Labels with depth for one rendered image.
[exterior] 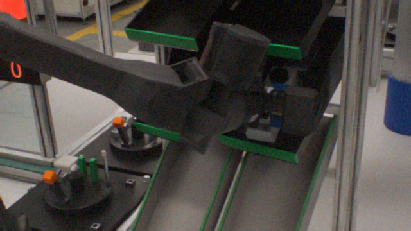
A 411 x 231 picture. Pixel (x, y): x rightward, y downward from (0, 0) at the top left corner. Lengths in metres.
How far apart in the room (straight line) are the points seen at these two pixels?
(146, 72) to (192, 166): 0.44
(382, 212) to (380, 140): 0.36
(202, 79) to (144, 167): 0.69
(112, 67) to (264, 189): 0.46
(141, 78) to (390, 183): 0.95
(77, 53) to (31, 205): 0.66
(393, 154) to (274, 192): 0.67
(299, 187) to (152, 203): 0.26
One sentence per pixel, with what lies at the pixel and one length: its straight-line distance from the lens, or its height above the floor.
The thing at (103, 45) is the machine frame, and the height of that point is 0.91.
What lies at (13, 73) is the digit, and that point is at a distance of 1.30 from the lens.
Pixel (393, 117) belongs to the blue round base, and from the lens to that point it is 1.69.
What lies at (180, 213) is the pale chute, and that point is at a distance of 1.01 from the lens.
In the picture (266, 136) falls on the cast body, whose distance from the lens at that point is 0.81.
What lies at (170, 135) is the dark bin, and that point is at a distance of 0.90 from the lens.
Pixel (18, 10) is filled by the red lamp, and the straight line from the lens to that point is 1.25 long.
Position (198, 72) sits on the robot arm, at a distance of 0.63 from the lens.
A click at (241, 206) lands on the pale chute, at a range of 0.99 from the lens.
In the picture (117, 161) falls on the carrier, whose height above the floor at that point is 0.97.
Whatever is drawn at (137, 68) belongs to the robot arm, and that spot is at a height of 1.40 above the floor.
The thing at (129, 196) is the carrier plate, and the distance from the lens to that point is 1.19.
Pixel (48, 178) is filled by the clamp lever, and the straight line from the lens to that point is 1.10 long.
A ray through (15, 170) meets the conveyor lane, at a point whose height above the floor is 0.94.
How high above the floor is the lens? 1.60
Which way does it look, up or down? 25 degrees down
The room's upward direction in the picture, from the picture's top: 3 degrees counter-clockwise
